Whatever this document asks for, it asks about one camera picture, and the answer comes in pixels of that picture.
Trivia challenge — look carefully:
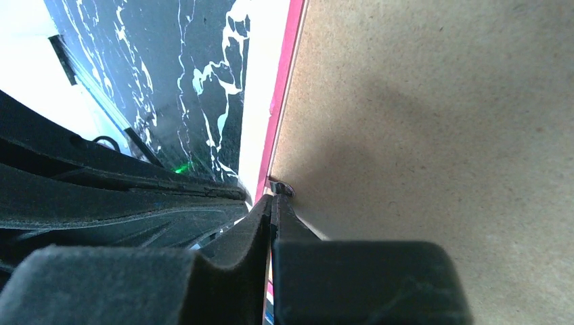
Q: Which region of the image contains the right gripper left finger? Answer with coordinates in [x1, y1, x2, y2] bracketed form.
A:
[1, 195, 272, 324]

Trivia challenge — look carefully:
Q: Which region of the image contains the brown cardboard backing board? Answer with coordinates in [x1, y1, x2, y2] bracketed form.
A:
[271, 1, 573, 324]

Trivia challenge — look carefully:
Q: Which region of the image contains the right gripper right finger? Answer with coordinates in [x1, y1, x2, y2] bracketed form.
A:
[271, 195, 473, 324]

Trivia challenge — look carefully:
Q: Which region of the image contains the pink photo frame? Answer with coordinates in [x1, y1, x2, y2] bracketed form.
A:
[238, 0, 310, 325]

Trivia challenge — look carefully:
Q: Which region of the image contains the aluminium right side rail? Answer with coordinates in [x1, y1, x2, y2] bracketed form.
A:
[48, 35, 164, 168]

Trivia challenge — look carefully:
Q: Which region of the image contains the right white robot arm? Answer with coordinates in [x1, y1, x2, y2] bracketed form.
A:
[1, 93, 472, 324]

